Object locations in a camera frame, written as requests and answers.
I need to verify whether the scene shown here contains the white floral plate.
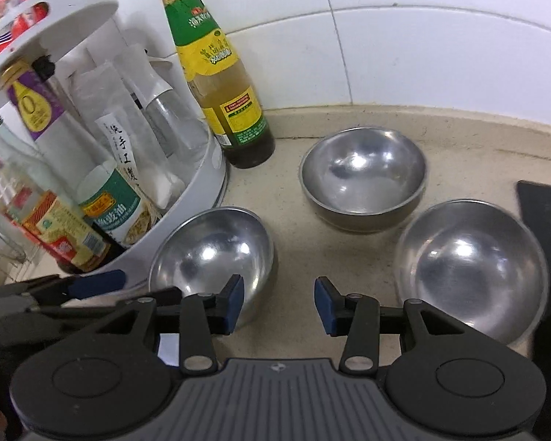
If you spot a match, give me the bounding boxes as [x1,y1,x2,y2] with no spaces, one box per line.
[158,333,181,367]

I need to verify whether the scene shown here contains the black gas stove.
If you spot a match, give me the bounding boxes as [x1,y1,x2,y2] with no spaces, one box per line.
[515,179,551,441]

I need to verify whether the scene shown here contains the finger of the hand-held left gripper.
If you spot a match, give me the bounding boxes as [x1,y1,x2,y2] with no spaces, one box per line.
[0,269,126,307]

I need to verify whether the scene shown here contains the green-label oyster sauce bottle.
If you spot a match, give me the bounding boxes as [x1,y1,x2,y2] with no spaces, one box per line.
[153,0,277,169]

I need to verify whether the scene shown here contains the steel bowl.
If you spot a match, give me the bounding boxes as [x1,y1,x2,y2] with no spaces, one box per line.
[299,127,428,234]
[393,199,550,348]
[149,206,275,330]

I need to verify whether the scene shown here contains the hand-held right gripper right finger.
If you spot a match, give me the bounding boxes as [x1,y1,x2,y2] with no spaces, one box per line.
[314,276,481,376]

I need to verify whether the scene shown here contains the purple-label sauce bottle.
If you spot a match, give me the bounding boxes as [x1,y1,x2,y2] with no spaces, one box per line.
[0,61,161,248]

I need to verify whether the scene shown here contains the yellow-cap vinegar bottle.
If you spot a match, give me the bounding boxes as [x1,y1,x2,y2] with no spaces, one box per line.
[0,114,114,273]

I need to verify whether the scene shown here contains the clear plastic bags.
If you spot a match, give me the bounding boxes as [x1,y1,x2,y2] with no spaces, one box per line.
[50,42,213,209]

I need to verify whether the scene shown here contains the white two-tier rotating rack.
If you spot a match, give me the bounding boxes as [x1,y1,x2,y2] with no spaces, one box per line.
[0,0,228,277]

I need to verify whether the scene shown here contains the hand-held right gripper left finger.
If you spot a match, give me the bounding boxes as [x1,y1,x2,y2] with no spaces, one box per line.
[80,275,245,376]

